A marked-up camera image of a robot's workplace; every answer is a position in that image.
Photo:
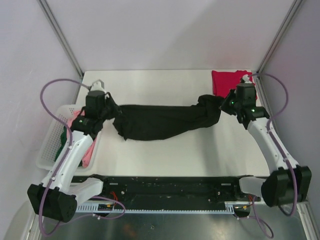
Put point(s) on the right aluminium frame post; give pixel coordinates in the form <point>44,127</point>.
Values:
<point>281,32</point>

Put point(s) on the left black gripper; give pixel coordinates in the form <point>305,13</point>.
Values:
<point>116,108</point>

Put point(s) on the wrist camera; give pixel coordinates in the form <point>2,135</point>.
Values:
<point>98,85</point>
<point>246,79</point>

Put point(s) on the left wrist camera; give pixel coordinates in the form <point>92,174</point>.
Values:
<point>98,85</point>

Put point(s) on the aluminium frame post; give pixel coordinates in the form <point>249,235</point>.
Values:
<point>281,32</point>
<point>49,14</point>

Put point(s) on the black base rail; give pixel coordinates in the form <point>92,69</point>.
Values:
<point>186,194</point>

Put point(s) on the green t-shirt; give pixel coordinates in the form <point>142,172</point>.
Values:
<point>63,140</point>

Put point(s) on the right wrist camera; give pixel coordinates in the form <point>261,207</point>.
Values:
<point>246,79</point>

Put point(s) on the white plastic basket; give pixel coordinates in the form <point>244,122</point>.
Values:
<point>51,143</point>

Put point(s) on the left aluminium frame post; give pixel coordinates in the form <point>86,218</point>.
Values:
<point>49,14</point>

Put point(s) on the folded red t-shirt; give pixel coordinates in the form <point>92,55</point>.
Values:
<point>224,81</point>

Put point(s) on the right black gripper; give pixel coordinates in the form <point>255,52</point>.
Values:
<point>224,105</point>

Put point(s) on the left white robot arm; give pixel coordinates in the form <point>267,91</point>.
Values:
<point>54,197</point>

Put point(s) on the pink t-shirt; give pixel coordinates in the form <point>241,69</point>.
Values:
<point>85,161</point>

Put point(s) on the black t-shirt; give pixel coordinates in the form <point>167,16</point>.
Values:
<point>158,122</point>

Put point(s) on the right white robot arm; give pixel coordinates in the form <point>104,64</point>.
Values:
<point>288,182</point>

